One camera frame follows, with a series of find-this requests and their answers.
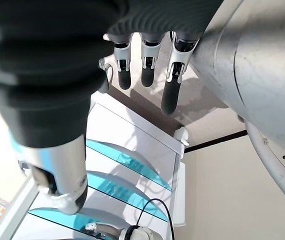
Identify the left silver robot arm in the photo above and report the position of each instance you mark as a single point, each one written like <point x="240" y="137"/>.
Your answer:
<point x="145" y="235"/>

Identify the black baseboard strip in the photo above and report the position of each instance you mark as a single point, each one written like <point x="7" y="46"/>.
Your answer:
<point x="215" y="141"/>

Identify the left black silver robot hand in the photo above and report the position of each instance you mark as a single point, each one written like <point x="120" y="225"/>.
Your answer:
<point x="106" y="233"/>

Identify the right silver robot leg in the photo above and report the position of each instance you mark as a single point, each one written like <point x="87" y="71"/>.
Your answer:
<point x="257" y="62"/>

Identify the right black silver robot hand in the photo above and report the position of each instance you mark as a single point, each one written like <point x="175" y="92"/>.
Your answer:
<point x="45" y="62"/>

